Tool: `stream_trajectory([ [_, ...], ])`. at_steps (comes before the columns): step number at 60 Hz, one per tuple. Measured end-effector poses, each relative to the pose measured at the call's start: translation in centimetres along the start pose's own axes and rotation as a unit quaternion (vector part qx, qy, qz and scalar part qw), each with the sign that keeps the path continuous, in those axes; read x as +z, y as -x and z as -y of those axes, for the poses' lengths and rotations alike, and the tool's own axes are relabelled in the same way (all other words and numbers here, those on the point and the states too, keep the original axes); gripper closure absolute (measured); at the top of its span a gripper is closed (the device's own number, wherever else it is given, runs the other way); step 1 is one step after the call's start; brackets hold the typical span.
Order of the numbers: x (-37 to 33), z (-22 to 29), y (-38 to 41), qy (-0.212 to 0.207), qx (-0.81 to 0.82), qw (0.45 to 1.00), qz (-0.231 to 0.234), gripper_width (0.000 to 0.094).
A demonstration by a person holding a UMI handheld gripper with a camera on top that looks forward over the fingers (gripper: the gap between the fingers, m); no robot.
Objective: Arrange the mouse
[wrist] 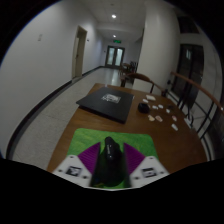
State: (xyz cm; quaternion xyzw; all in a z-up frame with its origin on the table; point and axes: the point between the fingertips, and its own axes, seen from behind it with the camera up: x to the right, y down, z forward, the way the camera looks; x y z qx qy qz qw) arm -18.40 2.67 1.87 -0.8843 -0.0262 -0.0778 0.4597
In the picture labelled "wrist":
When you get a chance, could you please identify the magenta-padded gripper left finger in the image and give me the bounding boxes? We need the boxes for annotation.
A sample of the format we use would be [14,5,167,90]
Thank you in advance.
[52,142,102,188]

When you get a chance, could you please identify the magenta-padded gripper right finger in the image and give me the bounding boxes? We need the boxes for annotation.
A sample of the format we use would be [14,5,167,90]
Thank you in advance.
[123,143,170,188]

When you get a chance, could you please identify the black computer mouse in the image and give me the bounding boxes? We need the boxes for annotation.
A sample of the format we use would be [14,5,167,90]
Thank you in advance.
[91,135,131,188]

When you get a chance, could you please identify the green mouse pad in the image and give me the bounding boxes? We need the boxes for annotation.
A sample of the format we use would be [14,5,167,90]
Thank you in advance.
[66,128,159,189]

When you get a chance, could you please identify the small black box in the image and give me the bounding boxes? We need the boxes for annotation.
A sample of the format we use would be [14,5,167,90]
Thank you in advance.
[137,102,150,114]

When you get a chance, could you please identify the black closed laptop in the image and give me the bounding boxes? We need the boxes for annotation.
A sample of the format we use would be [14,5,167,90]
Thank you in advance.
[75,86,135,124]

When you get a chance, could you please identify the wooden armchair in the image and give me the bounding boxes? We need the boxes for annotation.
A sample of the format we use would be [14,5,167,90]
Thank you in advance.
[119,72,167,98]

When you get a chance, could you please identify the black railing with wooden handrail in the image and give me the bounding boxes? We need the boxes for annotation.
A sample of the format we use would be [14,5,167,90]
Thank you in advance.
[164,70,224,158]

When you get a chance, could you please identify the distant wooden chair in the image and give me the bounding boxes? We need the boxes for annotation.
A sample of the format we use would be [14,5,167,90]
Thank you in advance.
[121,61,138,76]

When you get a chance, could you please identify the tall dark window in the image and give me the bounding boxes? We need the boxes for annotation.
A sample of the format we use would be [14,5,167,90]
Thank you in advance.
[171,43,204,108]

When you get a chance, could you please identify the pale side door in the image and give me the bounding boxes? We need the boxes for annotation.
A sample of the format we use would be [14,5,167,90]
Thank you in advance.
[71,25,88,80]

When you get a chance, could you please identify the glass double door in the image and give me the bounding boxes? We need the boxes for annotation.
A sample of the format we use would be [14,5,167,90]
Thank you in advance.
[105,45,126,68]

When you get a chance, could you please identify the small dark transom window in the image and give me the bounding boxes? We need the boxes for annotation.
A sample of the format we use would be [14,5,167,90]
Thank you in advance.
[176,14,201,34]

